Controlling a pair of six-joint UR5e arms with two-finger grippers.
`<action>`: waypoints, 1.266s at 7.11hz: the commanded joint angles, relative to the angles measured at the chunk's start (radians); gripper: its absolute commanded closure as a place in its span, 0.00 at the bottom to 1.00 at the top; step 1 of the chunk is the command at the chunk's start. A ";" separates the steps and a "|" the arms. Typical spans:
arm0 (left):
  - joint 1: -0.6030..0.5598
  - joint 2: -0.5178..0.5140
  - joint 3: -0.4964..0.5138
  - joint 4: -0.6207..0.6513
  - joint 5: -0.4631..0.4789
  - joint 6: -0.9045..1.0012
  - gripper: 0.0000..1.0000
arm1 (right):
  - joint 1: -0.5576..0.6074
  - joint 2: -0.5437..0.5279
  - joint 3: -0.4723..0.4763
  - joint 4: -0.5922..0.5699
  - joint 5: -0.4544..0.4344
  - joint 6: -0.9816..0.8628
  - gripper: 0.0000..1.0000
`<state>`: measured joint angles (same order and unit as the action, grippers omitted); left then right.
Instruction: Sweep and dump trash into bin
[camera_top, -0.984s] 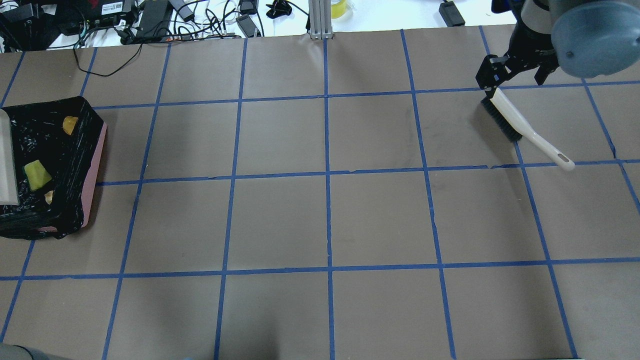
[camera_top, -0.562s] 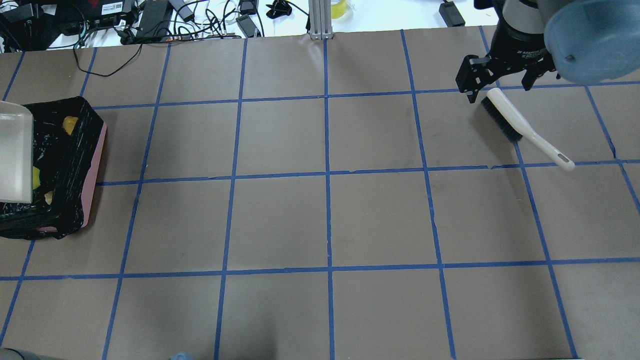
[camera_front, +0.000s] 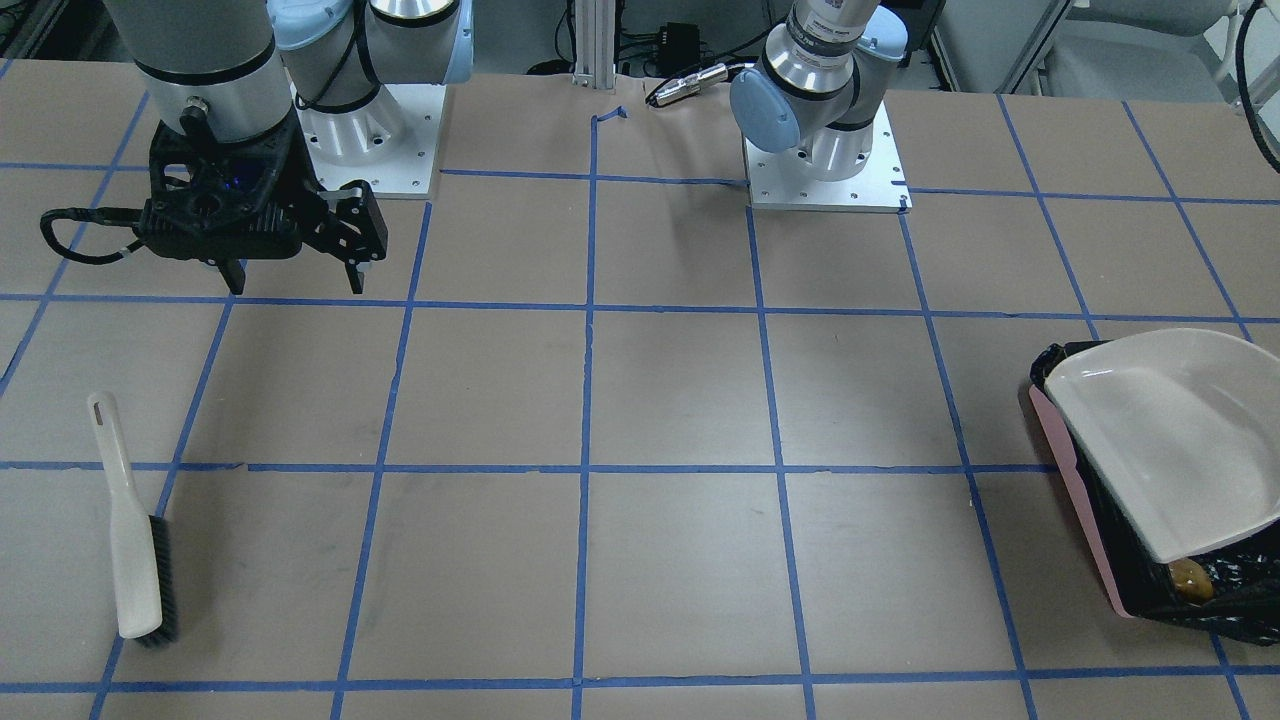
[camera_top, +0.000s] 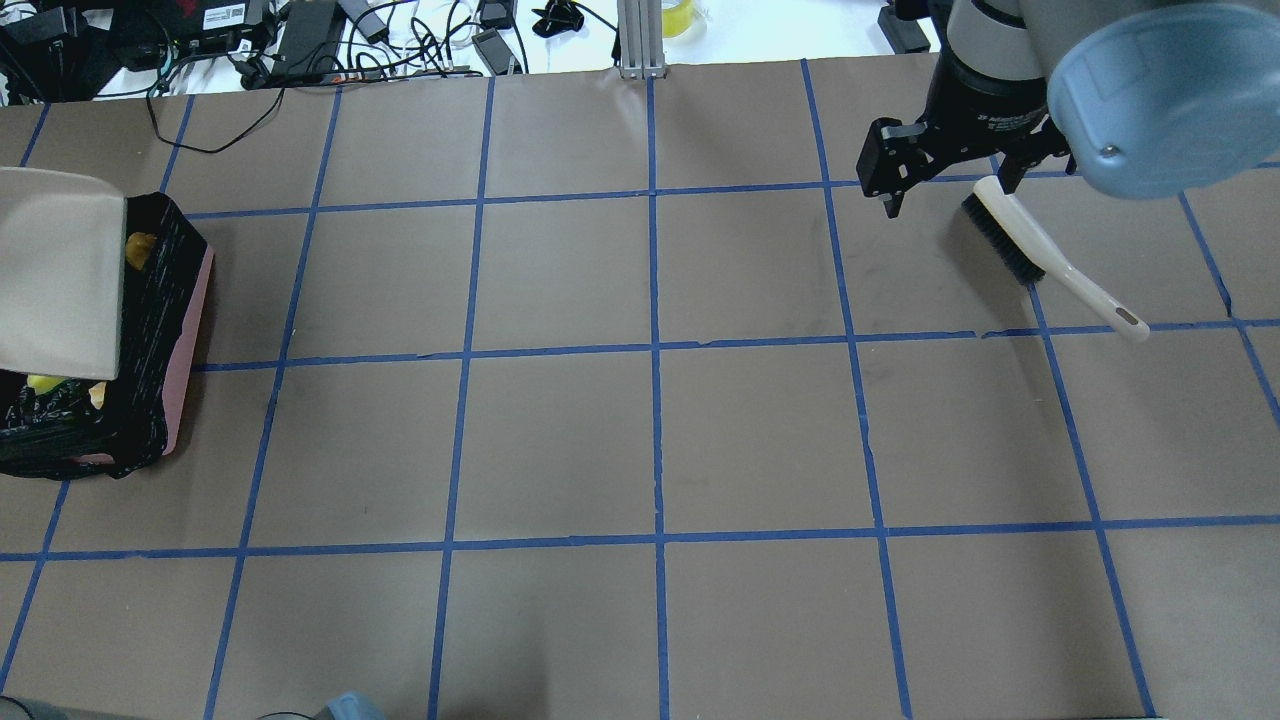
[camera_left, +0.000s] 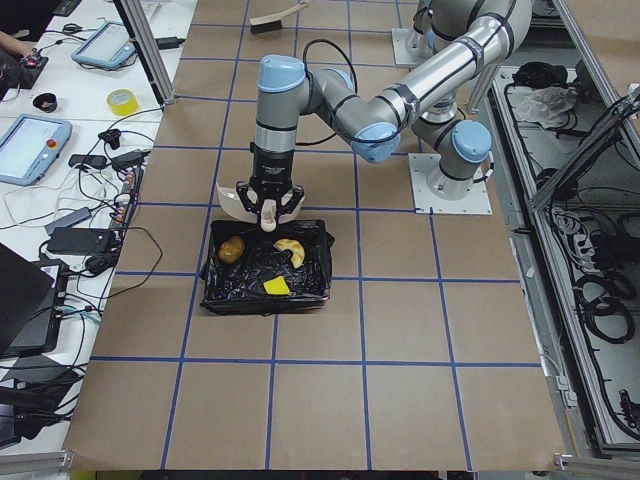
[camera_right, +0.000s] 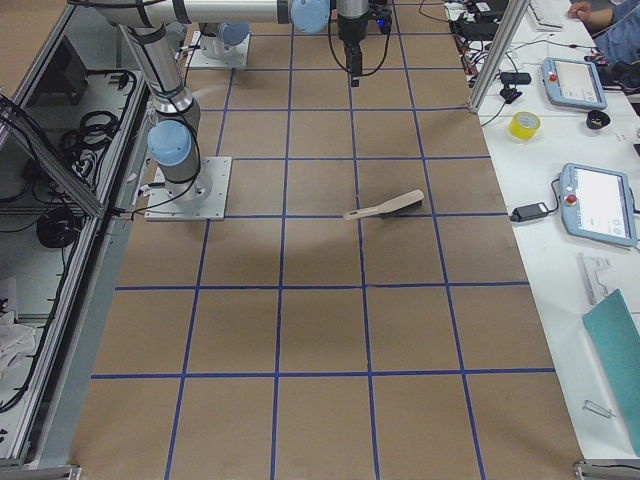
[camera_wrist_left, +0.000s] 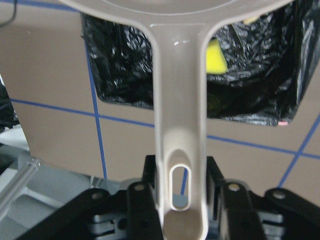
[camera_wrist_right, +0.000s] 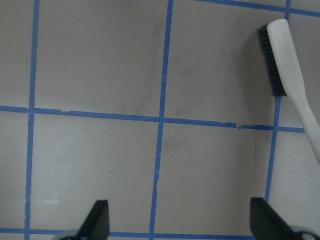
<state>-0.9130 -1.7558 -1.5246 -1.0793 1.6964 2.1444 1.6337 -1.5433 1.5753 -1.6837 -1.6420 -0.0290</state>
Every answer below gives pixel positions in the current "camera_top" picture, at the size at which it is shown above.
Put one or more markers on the yellow foam block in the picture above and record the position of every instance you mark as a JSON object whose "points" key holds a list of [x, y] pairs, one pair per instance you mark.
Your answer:
{"points": [[42, 384]]}

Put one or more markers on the pale yellow curved foam piece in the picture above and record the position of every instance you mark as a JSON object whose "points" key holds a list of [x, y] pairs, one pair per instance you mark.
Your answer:
{"points": [[97, 394]]}

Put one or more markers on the black power adapter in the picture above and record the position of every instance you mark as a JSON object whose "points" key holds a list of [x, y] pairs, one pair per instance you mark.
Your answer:
{"points": [[899, 23]]}

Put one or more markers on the aluminium frame post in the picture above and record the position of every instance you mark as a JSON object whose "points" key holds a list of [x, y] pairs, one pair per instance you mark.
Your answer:
{"points": [[641, 41]]}

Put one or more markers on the beige hand brush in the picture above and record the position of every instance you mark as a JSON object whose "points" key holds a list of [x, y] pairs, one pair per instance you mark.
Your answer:
{"points": [[1028, 251]]}

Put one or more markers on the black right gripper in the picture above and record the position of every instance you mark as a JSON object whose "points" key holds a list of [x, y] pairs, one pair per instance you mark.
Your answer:
{"points": [[985, 105]]}

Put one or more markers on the orange trash ball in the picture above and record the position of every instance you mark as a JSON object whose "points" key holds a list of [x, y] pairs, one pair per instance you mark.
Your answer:
{"points": [[138, 249]]}

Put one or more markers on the black lined trash bin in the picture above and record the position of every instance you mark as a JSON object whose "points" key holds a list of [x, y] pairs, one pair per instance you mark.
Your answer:
{"points": [[58, 435]]}

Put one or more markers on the black webcam on table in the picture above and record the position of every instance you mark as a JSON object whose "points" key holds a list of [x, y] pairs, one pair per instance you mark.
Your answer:
{"points": [[557, 17]]}

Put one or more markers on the beige plastic dustpan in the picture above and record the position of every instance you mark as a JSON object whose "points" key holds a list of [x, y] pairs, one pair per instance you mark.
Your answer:
{"points": [[62, 274]]}

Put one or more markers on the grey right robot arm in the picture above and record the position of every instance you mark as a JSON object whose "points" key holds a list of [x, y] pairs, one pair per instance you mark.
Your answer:
{"points": [[1143, 99]]}

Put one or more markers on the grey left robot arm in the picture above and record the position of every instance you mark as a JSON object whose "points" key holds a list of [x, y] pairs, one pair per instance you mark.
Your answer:
{"points": [[348, 706]]}

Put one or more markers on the yellow tape roll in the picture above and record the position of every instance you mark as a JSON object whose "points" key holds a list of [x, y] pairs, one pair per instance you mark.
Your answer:
{"points": [[680, 18]]}

